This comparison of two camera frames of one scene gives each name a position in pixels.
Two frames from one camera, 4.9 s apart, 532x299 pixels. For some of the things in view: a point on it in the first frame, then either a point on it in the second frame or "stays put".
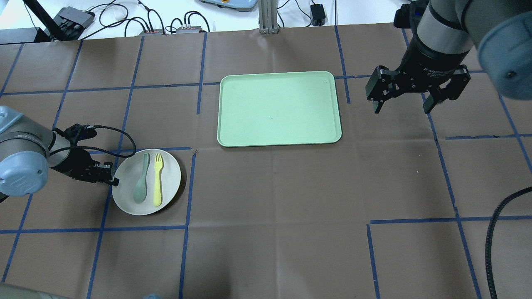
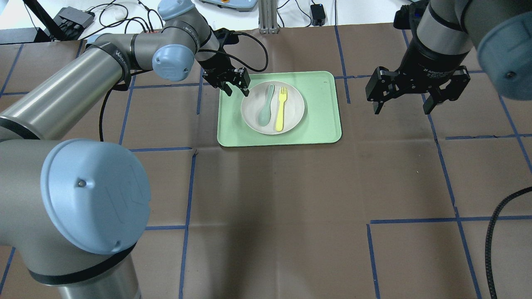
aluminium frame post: [267, 16] stays put
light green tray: [285, 109] stays put
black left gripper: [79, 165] → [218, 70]
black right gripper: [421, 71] stays put
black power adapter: [318, 14] stays put
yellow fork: [158, 162] → [282, 96]
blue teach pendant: [240, 5] stays put
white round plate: [128, 170] → [253, 101]
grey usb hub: [70, 22] stays put
